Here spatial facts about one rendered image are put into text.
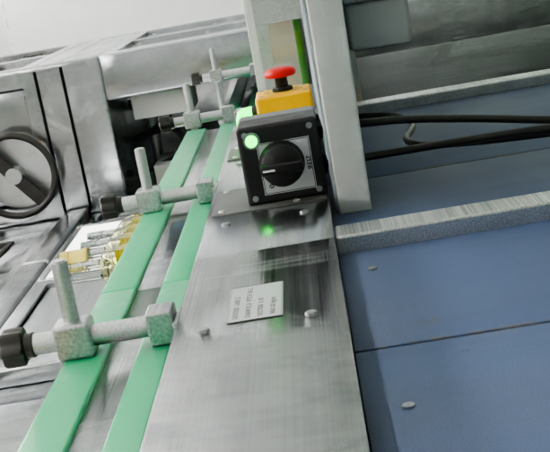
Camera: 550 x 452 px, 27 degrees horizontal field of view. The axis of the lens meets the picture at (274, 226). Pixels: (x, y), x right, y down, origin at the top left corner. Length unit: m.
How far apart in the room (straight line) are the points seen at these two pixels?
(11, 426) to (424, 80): 1.49
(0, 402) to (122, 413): 0.97
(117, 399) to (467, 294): 0.26
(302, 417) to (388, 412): 0.06
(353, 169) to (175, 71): 1.65
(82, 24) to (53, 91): 2.78
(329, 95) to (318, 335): 0.37
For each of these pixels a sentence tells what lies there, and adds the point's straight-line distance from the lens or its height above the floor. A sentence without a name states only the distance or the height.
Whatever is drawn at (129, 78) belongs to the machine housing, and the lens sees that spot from 2.72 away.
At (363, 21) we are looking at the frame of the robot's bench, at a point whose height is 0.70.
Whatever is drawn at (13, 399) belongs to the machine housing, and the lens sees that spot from 1.67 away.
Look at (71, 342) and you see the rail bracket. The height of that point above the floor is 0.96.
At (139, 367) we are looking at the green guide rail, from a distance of 0.79.
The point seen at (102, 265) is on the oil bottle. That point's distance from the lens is 1.61.
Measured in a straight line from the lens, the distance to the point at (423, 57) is 2.71.
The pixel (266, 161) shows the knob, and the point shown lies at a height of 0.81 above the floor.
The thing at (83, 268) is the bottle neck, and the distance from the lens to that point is 1.63.
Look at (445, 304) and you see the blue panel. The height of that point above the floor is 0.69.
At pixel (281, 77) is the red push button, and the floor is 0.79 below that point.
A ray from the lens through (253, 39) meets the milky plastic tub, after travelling 1.87.
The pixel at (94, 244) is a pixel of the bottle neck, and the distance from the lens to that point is 1.74.
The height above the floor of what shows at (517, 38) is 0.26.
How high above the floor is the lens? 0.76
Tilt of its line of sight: 3 degrees up
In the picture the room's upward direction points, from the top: 99 degrees counter-clockwise
